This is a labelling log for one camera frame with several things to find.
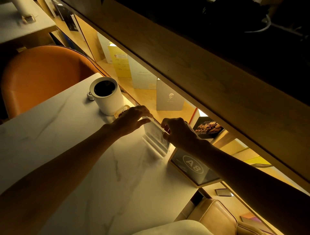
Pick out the white book with portrait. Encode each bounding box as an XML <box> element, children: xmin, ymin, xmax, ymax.
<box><xmin>156</xmin><ymin>78</ymin><xmax>185</xmax><ymax>111</ymax></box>

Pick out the white cylindrical container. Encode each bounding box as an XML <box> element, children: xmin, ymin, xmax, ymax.
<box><xmin>89</xmin><ymin>77</ymin><xmax>125</xmax><ymax>116</ymax></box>

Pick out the colourful flat book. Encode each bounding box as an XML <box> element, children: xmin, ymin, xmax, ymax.
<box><xmin>239</xmin><ymin>213</ymin><xmax>275</xmax><ymax>234</ymax></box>

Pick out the small grey card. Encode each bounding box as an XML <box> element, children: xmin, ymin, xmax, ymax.
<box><xmin>215</xmin><ymin>188</ymin><xmax>233</xmax><ymax>197</ymax></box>

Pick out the person's left hand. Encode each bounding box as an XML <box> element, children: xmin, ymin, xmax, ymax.
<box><xmin>107</xmin><ymin>105</ymin><xmax>154</xmax><ymax>139</ymax></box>

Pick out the dark book with picture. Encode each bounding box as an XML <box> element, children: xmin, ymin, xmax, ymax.
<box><xmin>192</xmin><ymin>116</ymin><xmax>225</xmax><ymax>140</ymax></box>

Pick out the clear acrylic sign holder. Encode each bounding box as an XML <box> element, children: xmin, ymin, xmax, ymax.
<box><xmin>142</xmin><ymin>116</ymin><xmax>171</xmax><ymax>159</ymax></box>

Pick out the beige leather chair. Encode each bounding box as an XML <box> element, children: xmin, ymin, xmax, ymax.
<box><xmin>174</xmin><ymin>198</ymin><xmax>267</xmax><ymax>235</ymax></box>

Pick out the white table lamp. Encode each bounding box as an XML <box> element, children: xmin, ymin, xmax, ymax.
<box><xmin>11</xmin><ymin>0</ymin><xmax>37</xmax><ymax>25</ymax></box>

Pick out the person's left forearm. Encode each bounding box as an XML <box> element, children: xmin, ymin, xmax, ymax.
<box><xmin>0</xmin><ymin>124</ymin><xmax>120</xmax><ymax>235</ymax></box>

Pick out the person's right forearm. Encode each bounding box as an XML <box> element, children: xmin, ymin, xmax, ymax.
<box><xmin>192</xmin><ymin>139</ymin><xmax>310</xmax><ymax>235</ymax></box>

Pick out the orange leather chair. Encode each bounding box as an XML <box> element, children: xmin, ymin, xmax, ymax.
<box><xmin>0</xmin><ymin>45</ymin><xmax>107</xmax><ymax>119</ymax></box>

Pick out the white cushion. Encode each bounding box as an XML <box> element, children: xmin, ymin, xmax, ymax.
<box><xmin>131</xmin><ymin>220</ymin><xmax>214</xmax><ymax>235</ymax></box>

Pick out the wooden framed table sign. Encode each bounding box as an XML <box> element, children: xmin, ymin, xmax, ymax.
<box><xmin>168</xmin><ymin>147</ymin><xmax>222</xmax><ymax>188</ymax></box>

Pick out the long wooden shelf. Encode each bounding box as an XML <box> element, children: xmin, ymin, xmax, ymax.
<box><xmin>36</xmin><ymin>0</ymin><xmax>310</xmax><ymax>235</ymax></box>

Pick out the orange thin book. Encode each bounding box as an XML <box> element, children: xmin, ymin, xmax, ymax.
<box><xmin>188</xmin><ymin>107</ymin><xmax>198</xmax><ymax>125</ymax></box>

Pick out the yellow booklet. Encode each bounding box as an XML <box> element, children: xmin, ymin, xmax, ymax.
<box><xmin>108</xmin><ymin>43</ymin><xmax>132</xmax><ymax>78</ymax></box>

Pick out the white cable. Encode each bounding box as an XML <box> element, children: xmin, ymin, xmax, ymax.
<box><xmin>244</xmin><ymin>14</ymin><xmax>272</xmax><ymax>33</ymax></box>

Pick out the white booklet with text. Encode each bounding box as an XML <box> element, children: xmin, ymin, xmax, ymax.
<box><xmin>127</xmin><ymin>55</ymin><xmax>158</xmax><ymax>91</ymax></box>

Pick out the person's right hand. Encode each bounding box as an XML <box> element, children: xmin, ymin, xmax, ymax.
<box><xmin>161</xmin><ymin>117</ymin><xmax>203</xmax><ymax>152</ymax></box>

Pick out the yellow flat book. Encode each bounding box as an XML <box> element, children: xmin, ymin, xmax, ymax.
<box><xmin>243</xmin><ymin>156</ymin><xmax>273</xmax><ymax>168</ymax></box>

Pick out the small clear plastic tray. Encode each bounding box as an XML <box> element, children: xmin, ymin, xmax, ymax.
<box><xmin>114</xmin><ymin>105</ymin><xmax>131</xmax><ymax>119</ymax></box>

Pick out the dark upright book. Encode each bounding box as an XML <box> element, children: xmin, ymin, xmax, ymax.
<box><xmin>54</xmin><ymin>0</ymin><xmax>79</xmax><ymax>32</ymax></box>

